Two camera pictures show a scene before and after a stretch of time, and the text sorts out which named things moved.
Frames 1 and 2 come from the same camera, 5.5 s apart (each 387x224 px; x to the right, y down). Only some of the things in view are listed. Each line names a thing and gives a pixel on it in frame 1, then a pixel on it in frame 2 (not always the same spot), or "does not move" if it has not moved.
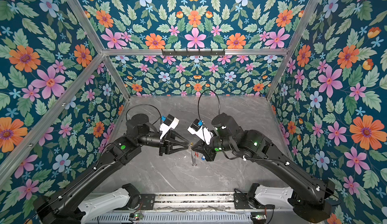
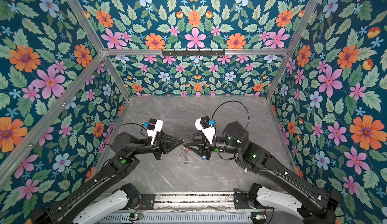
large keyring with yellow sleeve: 193,157 → 186,160
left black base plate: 147,201 does not move
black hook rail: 193,53 does not move
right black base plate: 241,201 does not move
